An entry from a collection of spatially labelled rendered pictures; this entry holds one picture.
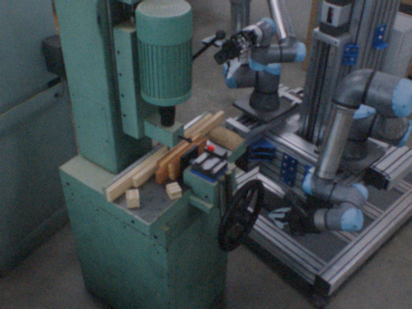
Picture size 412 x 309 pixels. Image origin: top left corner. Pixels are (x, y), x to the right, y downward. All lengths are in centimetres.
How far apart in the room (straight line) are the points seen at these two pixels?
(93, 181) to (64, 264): 88
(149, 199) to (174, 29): 59
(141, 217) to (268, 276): 116
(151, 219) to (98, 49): 59
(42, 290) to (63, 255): 24
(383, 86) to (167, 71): 67
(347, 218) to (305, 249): 86
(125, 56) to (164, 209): 53
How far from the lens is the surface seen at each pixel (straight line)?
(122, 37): 159
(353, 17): 207
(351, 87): 158
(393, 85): 156
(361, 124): 197
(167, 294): 199
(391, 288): 273
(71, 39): 174
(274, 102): 228
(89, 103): 181
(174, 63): 151
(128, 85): 167
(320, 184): 170
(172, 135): 168
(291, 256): 242
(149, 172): 173
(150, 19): 145
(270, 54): 187
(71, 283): 262
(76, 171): 198
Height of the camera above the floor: 204
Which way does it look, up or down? 38 degrees down
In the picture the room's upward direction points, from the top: 2 degrees clockwise
